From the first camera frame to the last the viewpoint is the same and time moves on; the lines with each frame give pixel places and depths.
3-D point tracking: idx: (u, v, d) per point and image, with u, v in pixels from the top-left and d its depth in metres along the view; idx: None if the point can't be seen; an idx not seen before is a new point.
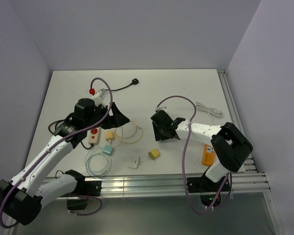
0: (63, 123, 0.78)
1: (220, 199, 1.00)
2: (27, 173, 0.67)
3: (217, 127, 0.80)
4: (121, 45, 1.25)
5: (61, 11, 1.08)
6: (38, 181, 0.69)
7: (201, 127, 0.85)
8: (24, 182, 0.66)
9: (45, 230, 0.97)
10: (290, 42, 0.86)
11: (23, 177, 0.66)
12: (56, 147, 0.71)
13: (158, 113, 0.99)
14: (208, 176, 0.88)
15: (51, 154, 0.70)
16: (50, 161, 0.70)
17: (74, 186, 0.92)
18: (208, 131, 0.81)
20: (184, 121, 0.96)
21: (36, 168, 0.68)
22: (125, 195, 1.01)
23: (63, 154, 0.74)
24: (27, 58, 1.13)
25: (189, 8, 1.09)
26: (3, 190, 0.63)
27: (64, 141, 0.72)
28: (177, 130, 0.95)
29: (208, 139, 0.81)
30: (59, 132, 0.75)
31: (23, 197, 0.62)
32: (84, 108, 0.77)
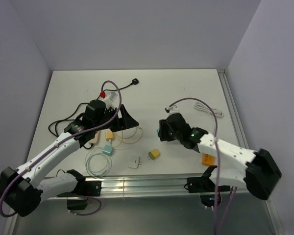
0: (74, 122, 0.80)
1: (220, 199, 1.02)
2: (33, 164, 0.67)
3: (250, 152, 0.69)
4: (121, 45, 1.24)
5: (61, 10, 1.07)
6: (42, 174, 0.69)
7: (229, 147, 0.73)
8: (29, 173, 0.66)
9: (45, 230, 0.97)
10: (290, 42, 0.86)
11: (29, 167, 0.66)
12: (64, 143, 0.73)
13: (177, 120, 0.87)
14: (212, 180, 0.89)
15: (59, 149, 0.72)
16: (57, 156, 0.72)
17: (74, 186, 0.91)
18: (239, 155, 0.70)
20: (208, 134, 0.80)
21: (43, 160, 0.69)
22: (125, 195, 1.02)
23: (69, 152, 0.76)
24: (26, 57, 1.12)
25: (189, 8, 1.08)
26: (8, 178, 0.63)
27: (73, 139, 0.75)
28: (199, 144, 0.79)
29: (238, 164, 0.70)
30: (68, 129, 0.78)
31: (26, 186, 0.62)
32: (95, 109, 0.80)
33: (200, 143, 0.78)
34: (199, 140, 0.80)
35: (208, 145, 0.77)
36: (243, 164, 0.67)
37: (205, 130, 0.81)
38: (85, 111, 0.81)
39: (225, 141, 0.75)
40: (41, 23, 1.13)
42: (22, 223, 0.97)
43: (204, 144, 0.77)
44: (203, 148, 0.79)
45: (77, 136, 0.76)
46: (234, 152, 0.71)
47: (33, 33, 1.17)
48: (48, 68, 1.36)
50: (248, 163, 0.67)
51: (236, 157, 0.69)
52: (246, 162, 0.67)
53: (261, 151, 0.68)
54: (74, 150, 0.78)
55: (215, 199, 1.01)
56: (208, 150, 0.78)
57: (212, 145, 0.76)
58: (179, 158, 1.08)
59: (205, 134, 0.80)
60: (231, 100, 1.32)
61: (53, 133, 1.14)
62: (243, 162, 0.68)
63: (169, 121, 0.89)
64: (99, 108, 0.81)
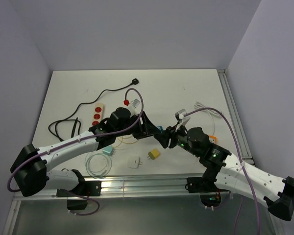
0: (98, 125, 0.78)
1: (220, 199, 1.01)
2: (54, 149, 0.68)
3: (280, 181, 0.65)
4: (121, 45, 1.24)
5: (60, 10, 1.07)
6: (57, 162, 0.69)
7: (257, 174, 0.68)
8: (47, 155, 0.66)
9: (45, 230, 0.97)
10: (290, 42, 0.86)
11: (49, 151, 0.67)
12: (85, 140, 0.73)
13: (201, 139, 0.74)
14: (217, 184, 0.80)
15: (80, 144, 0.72)
16: (76, 150, 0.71)
17: (72, 186, 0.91)
18: (269, 183, 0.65)
20: (232, 155, 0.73)
21: (63, 148, 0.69)
22: (125, 195, 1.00)
23: (86, 150, 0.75)
24: (26, 58, 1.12)
25: (189, 8, 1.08)
26: (27, 153, 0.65)
27: (94, 139, 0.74)
28: (222, 168, 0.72)
29: (267, 192, 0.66)
30: (92, 129, 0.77)
31: (40, 168, 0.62)
32: (119, 117, 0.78)
33: (225, 167, 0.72)
34: (223, 162, 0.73)
35: (233, 169, 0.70)
36: (275, 194, 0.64)
37: (226, 150, 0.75)
38: (110, 116, 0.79)
39: (252, 166, 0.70)
40: (41, 24, 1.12)
42: (21, 224, 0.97)
43: (229, 168, 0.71)
44: (226, 170, 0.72)
45: (98, 138, 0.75)
46: (264, 179, 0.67)
47: (33, 33, 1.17)
48: (48, 68, 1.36)
50: (280, 194, 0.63)
51: (266, 186, 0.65)
52: (278, 192, 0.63)
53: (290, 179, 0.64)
54: (91, 150, 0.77)
55: (215, 199, 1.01)
56: (231, 172, 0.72)
57: (238, 170, 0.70)
58: (179, 158, 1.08)
59: (228, 154, 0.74)
60: (231, 100, 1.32)
61: (53, 133, 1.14)
62: (275, 191, 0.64)
63: (192, 138, 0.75)
64: (124, 117, 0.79)
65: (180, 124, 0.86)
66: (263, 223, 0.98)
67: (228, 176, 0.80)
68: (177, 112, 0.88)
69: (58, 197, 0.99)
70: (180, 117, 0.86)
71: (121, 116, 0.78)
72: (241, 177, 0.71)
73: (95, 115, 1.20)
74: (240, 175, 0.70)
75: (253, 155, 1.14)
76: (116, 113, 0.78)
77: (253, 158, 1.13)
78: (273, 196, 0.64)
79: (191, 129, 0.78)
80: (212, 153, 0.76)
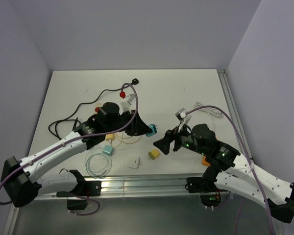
0: (85, 123, 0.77)
1: (220, 199, 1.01)
2: (36, 158, 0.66)
3: (288, 187, 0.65)
4: (121, 45, 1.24)
5: (61, 10, 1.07)
6: (43, 171, 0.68)
7: (265, 176, 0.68)
8: (30, 167, 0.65)
9: (46, 230, 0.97)
10: (290, 42, 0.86)
11: (32, 162, 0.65)
12: (70, 143, 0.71)
13: (207, 136, 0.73)
14: (218, 183, 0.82)
15: (65, 148, 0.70)
16: (61, 154, 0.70)
17: (72, 187, 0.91)
18: (278, 188, 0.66)
20: (240, 155, 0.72)
21: (46, 156, 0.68)
22: (125, 195, 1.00)
23: (74, 152, 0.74)
24: (26, 58, 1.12)
25: (190, 8, 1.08)
26: (10, 167, 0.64)
27: (80, 140, 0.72)
28: (231, 168, 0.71)
29: (273, 196, 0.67)
30: (79, 129, 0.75)
31: (24, 181, 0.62)
32: (107, 113, 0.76)
33: (234, 168, 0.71)
34: (232, 163, 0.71)
35: (242, 171, 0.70)
36: (282, 199, 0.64)
37: (235, 150, 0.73)
38: (97, 112, 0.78)
39: (260, 168, 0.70)
40: (41, 24, 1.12)
42: (21, 224, 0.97)
43: (238, 169, 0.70)
44: (234, 171, 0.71)
45: (85, 138, 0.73)
46: (272, 184, 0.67)
47: (33, 33, 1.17)
48: (48, 68, 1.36)
50: (287, 199, 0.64)
51: (274, 190, 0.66)
52: (285, 197, 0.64)
53: None
54: (81, 151, 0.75)
55: (215, 199, 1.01)
56: (239, 173, 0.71)
57: (247, 172, 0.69)
58: (178, 158, 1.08)
59: (236, 155, 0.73)
60: (231, 100, 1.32)
61: (53, 133, 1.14)
62: (282, 197, 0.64)
63: (197, 136, 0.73)
64: (111, 113, 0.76)
65: (182, 123, 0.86)
66: (262, 223, 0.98)
67: (228, 177, 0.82)
68: (178, 111, 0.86)
69: (58, 198, 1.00)
70: (182, 115, 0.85)
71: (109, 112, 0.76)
72: (249, 179, 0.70)
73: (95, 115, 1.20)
74: (249, 177, 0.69)
75: (253, 155, 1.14)
76: (105, 109, 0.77)
77: (253, 158, 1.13)
78: (280, 200, 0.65)
79: (196, 127, 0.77)
80: (219, 152, 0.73)
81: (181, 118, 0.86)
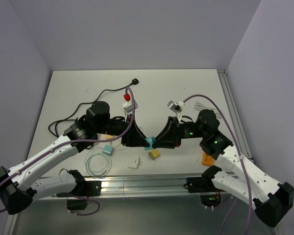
0: (76, 124, 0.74)
1: (220, 199, 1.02)
2: (24, 168, 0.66)
3: (274, 184, 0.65)
4: (121, 45, 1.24)
5: (61, 10, 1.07)
6: (33, 178, 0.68)
7: (253, 170, 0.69)
8: (18, 176, 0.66)
9: (45, 230, 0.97)
10: (290, 42, 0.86)
11: (19, 171, 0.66)
12: (60, 148, 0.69)
13: (211, 124, 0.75)
14: (215, 180, 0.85)
15: (54, 154, 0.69)
16: (50, 161, 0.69)
17: (71, 188, 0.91)
18: (263, 183, 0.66)
20: (232, 147, 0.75)
21: (35, 164, 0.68)
22: (125, 195, 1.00)
23: (66, 156, 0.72)
24: (26, 58, 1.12)
25: (189, 8, 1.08)
26: None
27: (70, 145, 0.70)
28: (221, 155, 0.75)
29: (258, 191, 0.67)
30: (68, 132, 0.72)
31: (12, 191, 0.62)
32: (96, 114, 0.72)
33: (223, 155, 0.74)
34: (222, 150, 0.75)
35: (231, 160, 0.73)
36: (265, 194, 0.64)
37: (230, 141, 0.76)
38: (86, 113, 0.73)
39: (251, 162, 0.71)
40: (41, 23, 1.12)
42: (21, 224, 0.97)
43: (226, 157, 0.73)
44: (223, 159, 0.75)
45: (74, 143, 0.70)
46: (258, 178, 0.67)
47: (33, 34, 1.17)
48: (48, 68, 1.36)
50: (271, 195, 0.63)
51: (259, 184, 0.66)
52: (269, 193, 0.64)
53: (286, 184, 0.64)
54: (73, 154, 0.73)
55: (215, 199, 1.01)
56: (228, 162, 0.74)
57: (235, 161, 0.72)
58: (178, 158, 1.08)
59: (229, 145, 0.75)
60: (232, 100, 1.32)
61: (53, 133, 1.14)
62: (266, 191, 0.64)
63: (203, 120, 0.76)
64: (101, 113, 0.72)
65: (181, 113, 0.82)
66: (262, 223, 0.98)
67: (226, 176, 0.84)
68: (174, 103, 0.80)
69: (58, 198, 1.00)
70: (180, 105, 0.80)
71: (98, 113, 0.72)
72: (237, 170, 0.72)
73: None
74: (236, 167, 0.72)
75: (253, 155, 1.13)
76: (93, 109, 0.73)
77: (253, 158, 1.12)
78: (263, 196, 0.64)
79: (204, 111, 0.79)
80: (215, 139, 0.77)
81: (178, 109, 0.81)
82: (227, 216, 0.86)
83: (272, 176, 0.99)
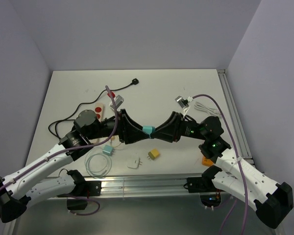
0: (70, 133, 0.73)
1: (220, 199, 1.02)
2: (18, 176, 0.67)
3: (272, 185, 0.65)
4: (121, 45, 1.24)
5: (61, 10, 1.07)
6: (28, 187, 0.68)
7: (251, 171, 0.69)
8: (12, 185, 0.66)
9: (45, 230, 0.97)
10: (290, 42, 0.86)
11: (14, 180, 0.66)
12: (55, 157, 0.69)
13: (216, 130, 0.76)
14: (216, 181, 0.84)
15: (48, 163, 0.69)
16: (45, 170, 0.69)
17: (70, 189, 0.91)
18: (261, 183, 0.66)
20: (230, 149, 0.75)
21: (29, 173, 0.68)
22: (125, 195, 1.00)
23: (61, 165, 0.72)
24: (26, 58, 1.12)
25: (190, 8, 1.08)
26: None
27: (64, 153, 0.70)
28: (219, 158, 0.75)
29: (257, 192, 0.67)
30: (63, 141, 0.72)
31: (7, 199, 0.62)
32: (84, 126, 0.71)
33: (221, 158, 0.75)
34: (220, 153, 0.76)
35: (229, 162, 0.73)
36: (263, 194, 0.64)
37: (227, 143, 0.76)
38: (75, 125, 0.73)
39: (248, 164, 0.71)
40: (41, 23, 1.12)
42: (21, 224, 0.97)
43: (224, 160, 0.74)
44: (222, 162, 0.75)
45: (68, 152, 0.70)
46: (257, 178, 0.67)
47: (33, 34, 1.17)
48: (48, 68, 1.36)
50: (269, 195, 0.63)
51: (257, 185, 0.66)
52: (267, 193, 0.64)
53: (284, 184, 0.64)
54: (68, 163, 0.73)
55: (215, 199, 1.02)
56: (226, 165, 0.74)
57: (233, 163, 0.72)
58: (178, 158, 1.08)
59: (227, 148, 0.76)
60: (232, 100, 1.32)
61: (53, 133, 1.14)
62: (264, 192, 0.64)
63: (208, 128, 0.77)
64: (87, 124, 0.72)
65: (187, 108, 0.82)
66: (262, 223, 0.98)
67: (226, 176, 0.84)
68: (183, 97, 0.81)
69: (57, 198, 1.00)
70: (188, 100, 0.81)
71: (85, 124, 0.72)
72: (235, 172, 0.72)
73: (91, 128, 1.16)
74: (234, 169, 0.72)
75: (253, 155, 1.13)
76: (79, 122, 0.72)
77: (253, 158, 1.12)
78: (262, 197, 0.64)
79: (208, 118, 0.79)
80: (214, 142, 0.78)
81: (184, 104, 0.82)
82: (226, 218, 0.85)
83: (271, 176, 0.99)
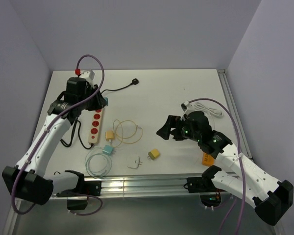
0: (55, 102, 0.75)
1: (220, 199, 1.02)
2: (31, 155, 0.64)
3: (274, 182, 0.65)
4: (121, 45, 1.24)
5: (61, 10, 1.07)
6: (44, 163, 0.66)
7: (252, 169, 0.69)
8: (30, 165, 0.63)
9: (44, 230, 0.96)
10: (290, 41, 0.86)
11: (29, 160, 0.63)
12: (53, 125, 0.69)
13: (200, 120, 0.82)
14: (215, 181, 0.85)
15: (50, 133, 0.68)
16: (51, 140, 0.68)
17: (76, 181, 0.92)
18: (262, 181, 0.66)
20: (232, 145, 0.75)
21: (40, 149, 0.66)
22: (125, 195, 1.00)
23: (62, 133, 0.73)
24: (26, 57, 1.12)
25: (189, 7, 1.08)
26: (10, 175, 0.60)
27: (61, 118, 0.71)
28: (220, 153, 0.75)
29: (257, 189, 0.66)
30: (52, 111, 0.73)
31: (35, 177, 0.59)
32: (74, 85, 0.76)
33: (222, 153, 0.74)
34: (221, 149, 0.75)
35: (230, 158, 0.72)
36: (265, 192, 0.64)
37: (229, 139, 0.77)
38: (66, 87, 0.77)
39: (250, 160, 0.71)
40: (41, 23, 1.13)
42: (21, 224, 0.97)
43: (226, 155, 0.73)
44: (223, 157, 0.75)
45: (64, 115, 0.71)
46: (258, 176, 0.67)
47: (33, 34, 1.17)
48: (48, 69, 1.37)
50: (270, 193, 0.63)
51: (258, 182, 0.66)
52: (268, 191, 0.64)
53: (285, 182, 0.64)
54: (66, 129, 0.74)
55: (215, 199, 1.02)
56: (227, 161, 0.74)
57: (234, 160, 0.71)
58: (178, 158, 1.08)
59: (229, 144, 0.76)
60: (232, 100, 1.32)
61: None
62: (265, 189, 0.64)
63: (191, 119, 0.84)
64: (81, 82, 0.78)
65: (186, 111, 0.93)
66: (263, 223, 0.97)
67: (225, 176, 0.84)
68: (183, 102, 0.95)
69: (58, 197, 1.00)
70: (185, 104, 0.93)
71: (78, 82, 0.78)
72: (236, 169, 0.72)
73: (91, 129, 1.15)
74: (235, 166, 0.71)
75: (253, 155, 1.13)
76: (69, 86, 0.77)
77: (253, 158, 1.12)
78: (263, 194, 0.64)
79: (193, 113, 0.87)
80: (214, 138, 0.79)
81: (184, 107, 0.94)
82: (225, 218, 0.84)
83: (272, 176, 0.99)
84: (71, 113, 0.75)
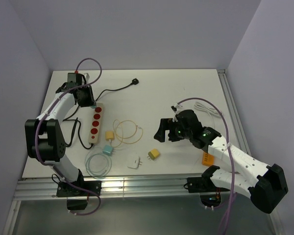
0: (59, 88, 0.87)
1: (220, 199, 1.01)
2: (49, 111, 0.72)
3: (263, 166, 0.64)
4: (121, 46, 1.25)
5: (61, 11, 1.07)
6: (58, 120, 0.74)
7: (241, 156, 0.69)
8: (49, 117, 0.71)
9: (44, 230, 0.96)
10: (290, 41, 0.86)
11: (48, 112, 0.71)
12: (63, 96, 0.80)
13: (189, 116, 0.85)
14: (214, 179, 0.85)
15: (62, 100, 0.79)
16: (63, 106, 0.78)
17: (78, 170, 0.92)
18: (252, 167, 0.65)
20: (220, 137, 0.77)
21: (56, 108, 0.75)
22: (124, 195, 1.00)
23: (68, 105, 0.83)
24: (26, 58, 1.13)
25: (189, 7, 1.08)
26: (32, 125, 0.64)
27: (69, 94, 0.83)
28: (209, 146, 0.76)
29: (248, 176, 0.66)
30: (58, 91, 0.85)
31: (55, 121, 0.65)
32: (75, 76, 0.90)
33: (211, 146, 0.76)
34: (210, 141, 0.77)
35: (219, 149, 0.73)
36: (254, 176, 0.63)
37: (217, 132, 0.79)
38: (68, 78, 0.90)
39: (238, 149, 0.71)
40: (41, 23, 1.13)
42: (21, 224, 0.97)
43: (215, 147, 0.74)
44: (213, 150, 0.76)
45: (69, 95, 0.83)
46: (247, 162, 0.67)
47: (34, 34, 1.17)
48: (48, 69, 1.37)
50: (259, 177, 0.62)
51: (247, 168, 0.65)
52: (257, 175, 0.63)
53: (275, 166, 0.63)
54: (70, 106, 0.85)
55: (215, 199, 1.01)
56: (218, 152, 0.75)
57: (224, 150, 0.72)
58: (178, 158, 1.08)
59: (217, 136, 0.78)
60: (232, 100, 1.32)
61: None
62: (255, 174, 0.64)
63: (181, 117, 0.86)
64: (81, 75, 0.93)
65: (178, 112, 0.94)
66: (263, 223, 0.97)
67: (223, 173, 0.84)
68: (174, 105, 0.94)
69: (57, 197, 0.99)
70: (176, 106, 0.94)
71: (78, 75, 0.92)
72: (226, 159, 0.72)
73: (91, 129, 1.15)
74: (225, 155, 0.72)
75: (253, 155, 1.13)
76: (70, 77, 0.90)
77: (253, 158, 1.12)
78: (253, 179, 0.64)
79: (182, 111, 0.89)
80: (204, 132, 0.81)
81: (174, 110, 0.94)
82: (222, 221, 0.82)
83: None
84: (75, 93, 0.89)
